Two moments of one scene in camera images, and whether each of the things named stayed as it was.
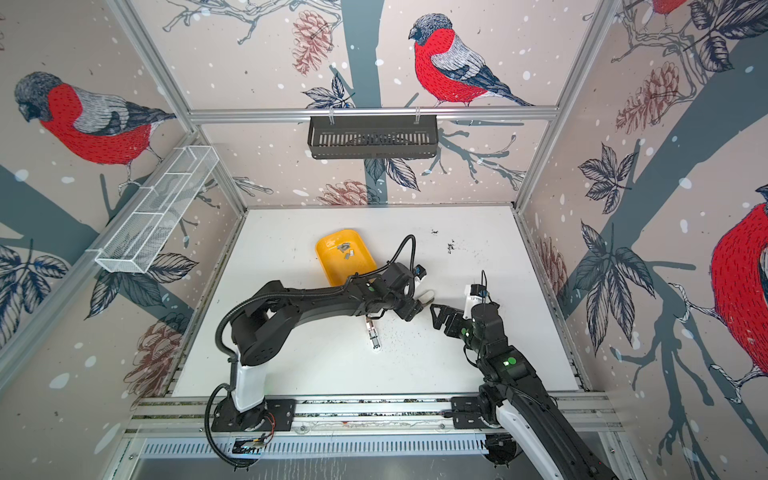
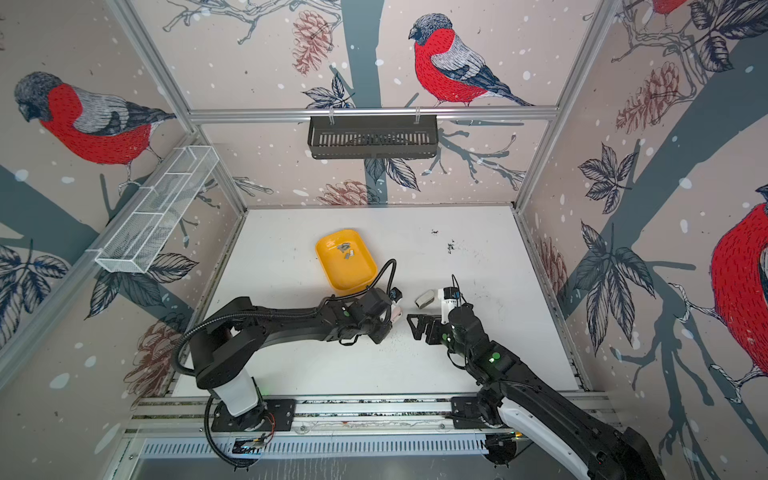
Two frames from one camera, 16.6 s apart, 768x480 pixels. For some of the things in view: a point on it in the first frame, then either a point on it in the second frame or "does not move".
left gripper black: [412, 309] → [386, 329]
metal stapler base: [426, 297] does not move
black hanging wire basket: [373, 137] does not move
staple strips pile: [345, 248] does not move
